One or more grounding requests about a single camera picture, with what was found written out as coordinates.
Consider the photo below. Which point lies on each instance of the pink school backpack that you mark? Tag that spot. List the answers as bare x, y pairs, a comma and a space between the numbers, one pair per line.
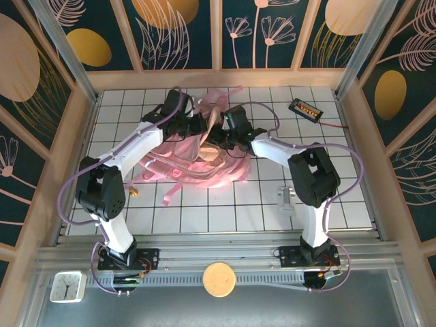
190, 170

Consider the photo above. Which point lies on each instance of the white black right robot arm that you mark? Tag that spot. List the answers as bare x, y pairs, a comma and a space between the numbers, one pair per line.
276, 151

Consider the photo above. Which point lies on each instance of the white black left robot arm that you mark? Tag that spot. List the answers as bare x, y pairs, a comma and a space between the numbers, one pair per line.
136, 146

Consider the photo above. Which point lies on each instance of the black charger box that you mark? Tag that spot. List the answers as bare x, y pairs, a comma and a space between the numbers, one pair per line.
305, 109

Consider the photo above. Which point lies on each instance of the small brass knob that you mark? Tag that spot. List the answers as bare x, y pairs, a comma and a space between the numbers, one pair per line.
134, 191

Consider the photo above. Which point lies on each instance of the round yellow sponge disc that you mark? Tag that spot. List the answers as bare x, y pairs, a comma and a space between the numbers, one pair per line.
219, 279

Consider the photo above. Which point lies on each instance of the white alarm clock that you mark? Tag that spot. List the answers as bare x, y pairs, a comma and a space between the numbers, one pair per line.
67, 287

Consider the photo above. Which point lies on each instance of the aluminium mounting rail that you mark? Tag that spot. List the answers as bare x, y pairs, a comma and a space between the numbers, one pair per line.
218, 253

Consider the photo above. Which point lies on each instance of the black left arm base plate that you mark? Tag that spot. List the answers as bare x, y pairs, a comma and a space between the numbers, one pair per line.
150, 257

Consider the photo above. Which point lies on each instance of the aluminium frame post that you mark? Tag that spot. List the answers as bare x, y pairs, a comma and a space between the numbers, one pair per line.
364, 51
65, 51

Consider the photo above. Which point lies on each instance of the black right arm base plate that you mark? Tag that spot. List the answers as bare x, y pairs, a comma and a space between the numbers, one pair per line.
289, 255

